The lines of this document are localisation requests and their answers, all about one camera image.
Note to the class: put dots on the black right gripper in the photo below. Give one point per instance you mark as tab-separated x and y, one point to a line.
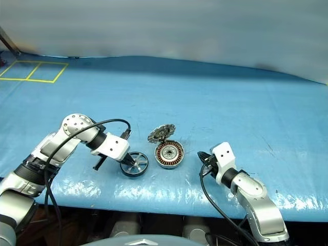
211	166

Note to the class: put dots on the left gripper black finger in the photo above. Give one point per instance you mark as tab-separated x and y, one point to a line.
99	163
128	161

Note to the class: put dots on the black rimmed silver rotor wheel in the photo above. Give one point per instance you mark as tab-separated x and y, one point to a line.
141	164

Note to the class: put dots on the motor stator with copper windings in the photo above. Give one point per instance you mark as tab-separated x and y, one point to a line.
169	154

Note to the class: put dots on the silver finned motor end cap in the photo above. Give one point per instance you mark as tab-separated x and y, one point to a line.
161	133

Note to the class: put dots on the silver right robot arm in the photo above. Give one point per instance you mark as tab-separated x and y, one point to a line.
261	212

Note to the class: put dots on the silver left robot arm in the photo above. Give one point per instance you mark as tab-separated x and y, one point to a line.
74	125

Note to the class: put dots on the blue plastic table cover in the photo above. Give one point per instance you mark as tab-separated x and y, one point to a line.
230	102

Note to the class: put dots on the grey rounded cylinder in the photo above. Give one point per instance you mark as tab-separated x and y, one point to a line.
125	225
193	229

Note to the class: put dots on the grey robot torso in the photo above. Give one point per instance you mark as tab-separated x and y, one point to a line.
143	241

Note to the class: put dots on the yellow tape rectangle marking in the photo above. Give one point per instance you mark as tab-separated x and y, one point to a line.
15	79

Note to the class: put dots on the slanted metal bar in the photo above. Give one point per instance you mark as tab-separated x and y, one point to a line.
7	41

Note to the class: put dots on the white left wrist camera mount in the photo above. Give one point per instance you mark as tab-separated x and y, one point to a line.
120	148

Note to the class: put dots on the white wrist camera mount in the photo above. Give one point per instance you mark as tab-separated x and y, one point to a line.
225	159
120	148

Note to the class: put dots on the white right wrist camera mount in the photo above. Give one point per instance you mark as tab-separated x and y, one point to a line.
225	159

